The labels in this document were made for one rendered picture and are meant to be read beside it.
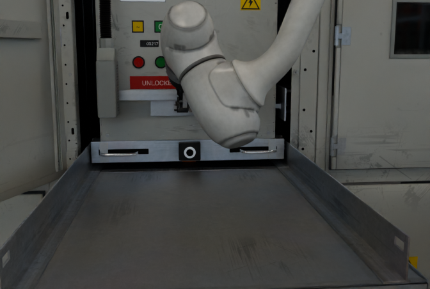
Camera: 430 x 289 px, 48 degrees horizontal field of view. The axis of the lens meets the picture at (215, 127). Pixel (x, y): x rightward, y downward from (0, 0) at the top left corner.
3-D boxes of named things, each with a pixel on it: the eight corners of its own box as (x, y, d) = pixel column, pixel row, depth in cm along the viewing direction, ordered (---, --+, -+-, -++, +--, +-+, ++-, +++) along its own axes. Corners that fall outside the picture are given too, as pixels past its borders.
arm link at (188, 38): (152, 44, 103) (178, 96, 99) (149, 0, 88) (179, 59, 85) (198, 27, 105) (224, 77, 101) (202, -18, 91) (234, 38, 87)
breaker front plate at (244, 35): (274, 143, 137) (278, -31, 130) (101, 146, 133) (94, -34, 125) (273, 142, 138) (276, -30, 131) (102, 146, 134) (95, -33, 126)
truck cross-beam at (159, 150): (284, 158, 138) (284, 138, 137) (91, 163, 133) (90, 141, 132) (279, 155, 143) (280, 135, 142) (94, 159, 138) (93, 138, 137)
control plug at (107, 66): (117, 117, 122) (114, 47, 119) (97, 118, 121) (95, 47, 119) (119, 114, 129) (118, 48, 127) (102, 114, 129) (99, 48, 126)
